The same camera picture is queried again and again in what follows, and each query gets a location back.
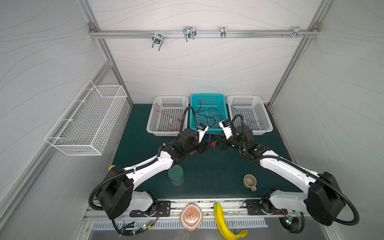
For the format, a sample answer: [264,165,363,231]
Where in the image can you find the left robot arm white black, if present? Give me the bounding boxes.
[88,124,209,220]

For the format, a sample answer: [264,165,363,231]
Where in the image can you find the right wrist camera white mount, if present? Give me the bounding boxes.
[219,119,233,140]

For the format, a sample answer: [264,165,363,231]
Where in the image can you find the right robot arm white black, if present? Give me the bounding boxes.
[218,114,360,226]

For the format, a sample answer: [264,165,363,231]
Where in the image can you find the white wire wall basket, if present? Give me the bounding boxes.
[45,80,127,156]

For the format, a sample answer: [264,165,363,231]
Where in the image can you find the beige ceramic mug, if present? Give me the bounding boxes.
[243,174,257,192]

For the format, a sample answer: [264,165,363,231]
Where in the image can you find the yellow banana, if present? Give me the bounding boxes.
[214,203,248,240]

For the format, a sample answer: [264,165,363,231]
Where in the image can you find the metal clamp hook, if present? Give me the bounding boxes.
[221,27,227,39]
[282,27,309,39]
[152,33,164,51]
[183,26,197,42]

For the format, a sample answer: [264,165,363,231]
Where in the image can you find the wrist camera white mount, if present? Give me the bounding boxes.
[198,123,209,143]
[219,119,233,140]

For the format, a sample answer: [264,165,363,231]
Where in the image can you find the green cylindrical container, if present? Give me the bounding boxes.
[168,165,185,186]

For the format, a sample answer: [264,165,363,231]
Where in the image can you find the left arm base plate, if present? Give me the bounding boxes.
[130,201,171,218]

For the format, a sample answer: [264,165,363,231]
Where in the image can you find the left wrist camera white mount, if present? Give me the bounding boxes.
[198,123,209,143]

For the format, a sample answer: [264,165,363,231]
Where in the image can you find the teal plastic basket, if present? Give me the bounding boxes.
[190,94,229,134]

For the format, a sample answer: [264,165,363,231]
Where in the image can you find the white plastic basket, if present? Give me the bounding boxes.
[227,95,273,136]
[147,96,189,137]

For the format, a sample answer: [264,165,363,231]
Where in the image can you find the left white plastic basket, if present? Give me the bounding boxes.
[147,96,189,137]

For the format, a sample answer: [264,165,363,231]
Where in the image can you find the right white plastic basket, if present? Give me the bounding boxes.
[227,95,273,136]

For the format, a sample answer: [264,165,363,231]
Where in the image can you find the pink round toy dish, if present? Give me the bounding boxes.
[180,203,203,232]

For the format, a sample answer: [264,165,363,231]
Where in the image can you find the red cable bundle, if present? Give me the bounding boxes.
[189,133,219,156]

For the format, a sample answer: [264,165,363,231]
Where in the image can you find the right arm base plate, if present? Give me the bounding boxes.
[241,199,287,216]

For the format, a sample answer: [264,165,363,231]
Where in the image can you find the aluminium cross rail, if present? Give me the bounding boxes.
[90,29,321,39]

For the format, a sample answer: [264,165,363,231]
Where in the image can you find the blue cable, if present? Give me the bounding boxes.
[230,105,262,130]

